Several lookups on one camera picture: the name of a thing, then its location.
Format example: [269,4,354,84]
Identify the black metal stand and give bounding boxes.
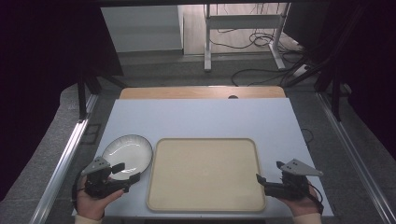
[314,66,344,123]
[77,74,102,121]

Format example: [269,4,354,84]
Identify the white power strip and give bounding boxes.
[291,63,310,78]

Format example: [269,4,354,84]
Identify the aluminium rail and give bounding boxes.
[315,91,396,224]
[29,92,100,224]

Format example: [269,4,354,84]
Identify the person's right hand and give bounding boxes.
[276,182,322,217]

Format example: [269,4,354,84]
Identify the beige rectangular tray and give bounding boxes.
[146,137,267,214]

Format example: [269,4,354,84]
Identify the dark floor grille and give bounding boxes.
[80,123,103,146]

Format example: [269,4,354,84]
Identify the white metal desk frame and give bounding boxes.
[203,3,291,73]

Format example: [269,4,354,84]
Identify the person's left hand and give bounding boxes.
[76,176,125,221]

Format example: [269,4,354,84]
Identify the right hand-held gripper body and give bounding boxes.
[263,158,324,201]

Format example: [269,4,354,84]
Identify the white cabinet panel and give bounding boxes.
[100,5,185,54]

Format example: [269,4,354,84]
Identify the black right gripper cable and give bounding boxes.
[306,182,325,216]

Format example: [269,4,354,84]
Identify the white plate with dark rim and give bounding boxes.
[101,133,154,182]

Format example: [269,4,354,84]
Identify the dark curtain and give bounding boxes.
[284,0,396,153]
[0,0,125,203]

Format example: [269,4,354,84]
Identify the black floor cables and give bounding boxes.
[208,29,316,88]

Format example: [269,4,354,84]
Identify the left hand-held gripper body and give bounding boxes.
[81,156,131,200]

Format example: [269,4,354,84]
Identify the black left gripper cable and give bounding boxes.
[71,170,87,213]

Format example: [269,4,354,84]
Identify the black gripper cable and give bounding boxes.
[306,182,325,216]
[71,170,87,213]

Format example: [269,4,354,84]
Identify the thin black cable loop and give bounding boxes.
[300,127,315,147]

